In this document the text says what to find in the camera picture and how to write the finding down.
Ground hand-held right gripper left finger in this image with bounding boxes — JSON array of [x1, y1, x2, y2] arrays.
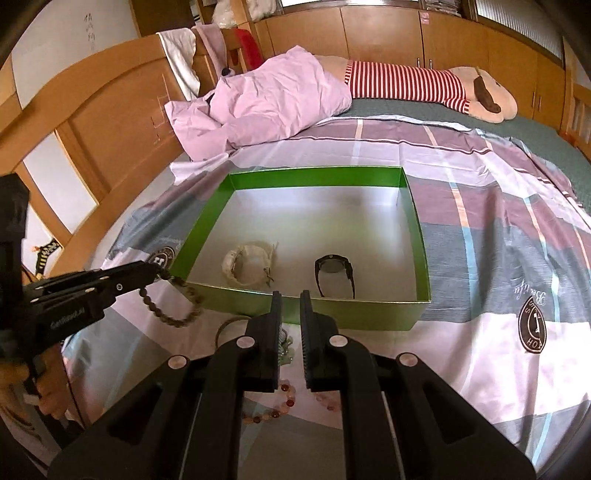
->
[[48, 291, 283, 480]]

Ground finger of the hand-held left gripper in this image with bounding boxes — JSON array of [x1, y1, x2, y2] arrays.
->
[[95, 274, 172, 315], [25, 261, 160, 297]]

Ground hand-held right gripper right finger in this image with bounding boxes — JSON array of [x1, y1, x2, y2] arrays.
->
[[299, 290, 537, 480]]

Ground brown wooden bead bracelet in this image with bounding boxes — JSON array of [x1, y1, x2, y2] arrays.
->
[[139, 272, 204, 330]]

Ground pink and red bead bracelet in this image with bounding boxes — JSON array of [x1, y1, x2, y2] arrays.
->
[[241, 378, 343, 426]]

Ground green cardboard box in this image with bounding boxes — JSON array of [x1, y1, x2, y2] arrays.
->
[[170, 166, 432, 331]]

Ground person's left hand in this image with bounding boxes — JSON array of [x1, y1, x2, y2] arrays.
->
[[0, 357, 72, 418]]

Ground black and yellow pennant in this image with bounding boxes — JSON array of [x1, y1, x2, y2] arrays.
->
[[28, 237, 64, 278]]

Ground black wristwatch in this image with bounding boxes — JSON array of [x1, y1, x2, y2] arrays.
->
[[314, 254, 356, 300]]

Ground white wristwatch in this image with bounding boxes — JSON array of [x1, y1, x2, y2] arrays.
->
[[222, 241, 280, 289]]

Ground wooden headboard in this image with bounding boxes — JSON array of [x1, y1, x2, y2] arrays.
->
[[0, 32, 223, 278]]

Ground plaid bed sheet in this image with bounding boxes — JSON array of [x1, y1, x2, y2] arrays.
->
[[62, 115, 591, 469]]

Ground pink quilt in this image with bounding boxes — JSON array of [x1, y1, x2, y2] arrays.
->
[[165, 46, 354, 160]]

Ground white cloth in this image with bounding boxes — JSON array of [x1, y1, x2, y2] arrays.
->
[[158, 28, 199, 100]]

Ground pink cloth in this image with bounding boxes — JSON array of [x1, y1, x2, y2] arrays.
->
[[191, 24, 232, 77]]

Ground striped plush toy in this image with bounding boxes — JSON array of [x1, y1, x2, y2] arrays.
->
[[316, 55, 518, 125]]

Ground white plastic bag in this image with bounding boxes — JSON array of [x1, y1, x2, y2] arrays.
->
[[215, 0, 252, 26]]

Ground green mattress cover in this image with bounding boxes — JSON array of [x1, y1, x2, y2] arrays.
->
[[342, 98, 591, 163]]

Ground wooden wall cabinets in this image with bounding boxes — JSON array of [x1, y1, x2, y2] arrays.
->
[[252, 4, 570, 136]]

